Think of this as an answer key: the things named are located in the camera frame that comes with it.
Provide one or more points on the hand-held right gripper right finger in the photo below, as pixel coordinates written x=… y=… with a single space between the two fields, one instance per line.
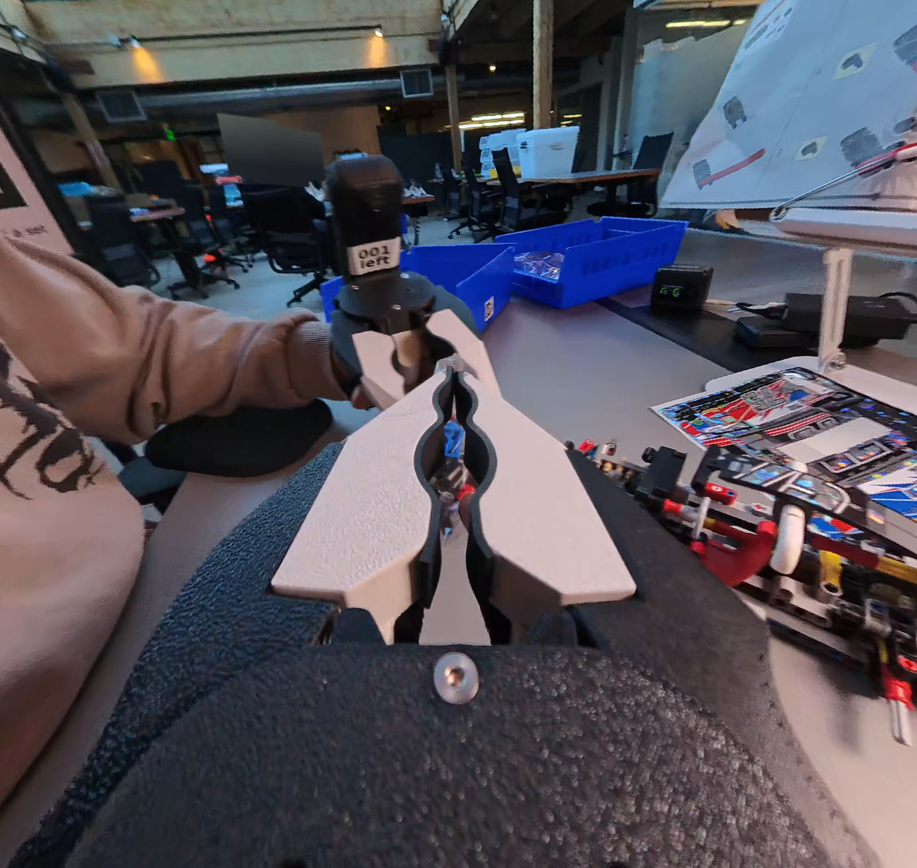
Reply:
x=559 y=524

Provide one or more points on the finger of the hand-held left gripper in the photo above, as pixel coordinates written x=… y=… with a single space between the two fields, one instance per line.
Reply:
x=376 y=367
x=465 y=349

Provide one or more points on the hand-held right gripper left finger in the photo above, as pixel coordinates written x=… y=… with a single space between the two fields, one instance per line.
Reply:
x=351 y=524

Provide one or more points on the blue bin with white tag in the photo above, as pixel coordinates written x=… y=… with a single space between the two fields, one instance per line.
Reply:
x=458 y=273

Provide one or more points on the small bag of lego pins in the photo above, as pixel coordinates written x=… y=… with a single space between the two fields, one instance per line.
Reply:
x=453 y=467

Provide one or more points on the red lego seat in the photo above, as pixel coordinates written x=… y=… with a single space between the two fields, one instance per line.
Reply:
x=738 y=556

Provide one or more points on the lego car chassis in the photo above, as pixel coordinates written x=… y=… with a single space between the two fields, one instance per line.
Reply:
x=788 y=581

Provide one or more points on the lego instruction booklet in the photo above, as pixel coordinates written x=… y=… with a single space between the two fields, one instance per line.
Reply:
x=809 y=80

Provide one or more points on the person's left hand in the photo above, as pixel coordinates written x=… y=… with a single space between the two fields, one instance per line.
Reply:
x=364 y=399

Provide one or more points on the clear plastic wrap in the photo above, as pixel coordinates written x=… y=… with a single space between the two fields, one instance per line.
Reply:
x=539 y=266

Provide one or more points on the group of black office chairs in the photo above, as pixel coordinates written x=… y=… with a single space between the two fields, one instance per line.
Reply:
x=215 y=238

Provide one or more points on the large blue plastic bin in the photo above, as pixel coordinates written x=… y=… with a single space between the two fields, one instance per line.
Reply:
x=609 y=259

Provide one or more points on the white storage box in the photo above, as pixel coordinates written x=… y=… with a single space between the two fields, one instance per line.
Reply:
x=548 y=152

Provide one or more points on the long wooden table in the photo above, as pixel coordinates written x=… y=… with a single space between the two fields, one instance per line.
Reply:
x=587 y=180

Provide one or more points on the black power bank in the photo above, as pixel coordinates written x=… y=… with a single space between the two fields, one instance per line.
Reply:
x=680 y=288

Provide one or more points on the holographic sticker sheet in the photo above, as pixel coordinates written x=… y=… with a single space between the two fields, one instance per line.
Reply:
x=788 y=417

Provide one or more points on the black and white sign board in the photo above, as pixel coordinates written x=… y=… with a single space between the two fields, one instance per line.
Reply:
x=28 y=195

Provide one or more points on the metal rod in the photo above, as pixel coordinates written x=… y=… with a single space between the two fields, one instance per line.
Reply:
x=834 y=309

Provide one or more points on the black power adapter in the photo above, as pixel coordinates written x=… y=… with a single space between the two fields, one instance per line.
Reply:
x=860 y=316

